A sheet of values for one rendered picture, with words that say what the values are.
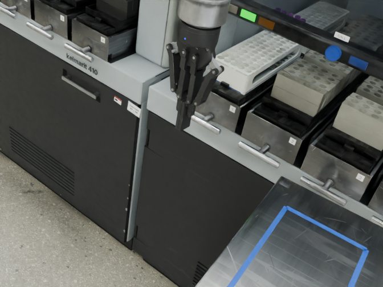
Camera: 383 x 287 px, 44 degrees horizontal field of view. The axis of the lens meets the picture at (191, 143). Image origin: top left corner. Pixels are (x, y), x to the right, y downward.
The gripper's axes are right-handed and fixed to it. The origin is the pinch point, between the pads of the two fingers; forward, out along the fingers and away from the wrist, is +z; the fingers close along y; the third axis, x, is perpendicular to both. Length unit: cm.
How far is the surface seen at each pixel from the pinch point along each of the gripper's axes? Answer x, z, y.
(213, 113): -12.6, 5.8, 1.1
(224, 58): -18.4, -4.9, 5.0
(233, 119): -13.0, 4.6, -4.1
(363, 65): -20.5, -16.2, -24.3
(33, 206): -4, 81, 65
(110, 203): -11, 57, 31
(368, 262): 6.8, 0.0, -44.1
